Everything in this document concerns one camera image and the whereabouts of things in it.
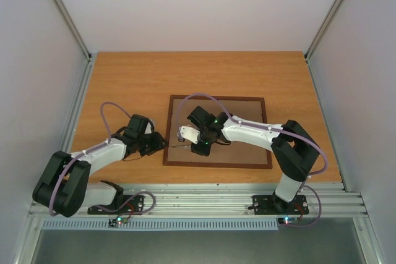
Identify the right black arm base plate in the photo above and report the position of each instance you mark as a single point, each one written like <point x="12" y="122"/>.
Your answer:
<point x="266" y="205"/>

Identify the left small circuit board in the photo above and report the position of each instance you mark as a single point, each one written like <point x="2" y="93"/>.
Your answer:
<point x="119" y="222"/>

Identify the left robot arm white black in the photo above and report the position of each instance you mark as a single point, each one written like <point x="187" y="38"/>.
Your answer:
<point x="63" y="186"/>

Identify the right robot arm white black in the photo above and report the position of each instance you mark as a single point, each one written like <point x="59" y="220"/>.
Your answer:
<point x="295" y="151"/>

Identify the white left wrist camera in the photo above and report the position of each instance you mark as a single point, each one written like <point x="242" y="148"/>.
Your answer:
<point x="150" y="127"/>

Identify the right small circuit board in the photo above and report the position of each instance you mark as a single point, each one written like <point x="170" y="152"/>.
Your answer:
<point x="287" y="220"/>

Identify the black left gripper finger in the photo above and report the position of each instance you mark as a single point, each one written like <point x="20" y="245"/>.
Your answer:
<point x="158" y="138"/>
<point x="160" y="145"/>

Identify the grey slotted cable duct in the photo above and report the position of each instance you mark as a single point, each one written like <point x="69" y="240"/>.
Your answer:
<point x="162" y="224"/>

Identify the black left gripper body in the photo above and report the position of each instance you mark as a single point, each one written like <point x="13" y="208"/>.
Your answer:
<point x="146" y="146"/>

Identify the left aluminium corner post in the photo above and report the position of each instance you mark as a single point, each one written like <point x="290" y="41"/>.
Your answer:
<point x="61" y="7"/>

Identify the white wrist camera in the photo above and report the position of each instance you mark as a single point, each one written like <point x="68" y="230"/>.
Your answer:
<point x="188" y="133"/>
<point x="150" y="127"/>

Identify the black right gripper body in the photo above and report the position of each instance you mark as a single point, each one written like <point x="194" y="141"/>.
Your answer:
<point x="197" y="145"/>

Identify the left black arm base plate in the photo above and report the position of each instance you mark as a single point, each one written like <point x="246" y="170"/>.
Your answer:
<point x="136" y="205"/>

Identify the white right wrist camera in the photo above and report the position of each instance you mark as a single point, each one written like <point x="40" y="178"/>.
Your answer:
<point x="188" y="133"/>

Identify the aluminium rail base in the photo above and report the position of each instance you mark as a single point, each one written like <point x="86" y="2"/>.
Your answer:
<point x="233" y="200"/>

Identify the aluminium corner post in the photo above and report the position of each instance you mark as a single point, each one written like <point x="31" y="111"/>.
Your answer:
<point x="61" y="7"/>
<point x="329" y="18"/>

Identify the small circuit board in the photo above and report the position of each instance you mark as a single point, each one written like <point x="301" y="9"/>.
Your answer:
<point x="119" y="222"/>
<point x="287" y="220"/>

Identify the right aluminium corner post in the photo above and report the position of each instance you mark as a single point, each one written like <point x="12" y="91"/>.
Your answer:
<point x="329" y="18"/>

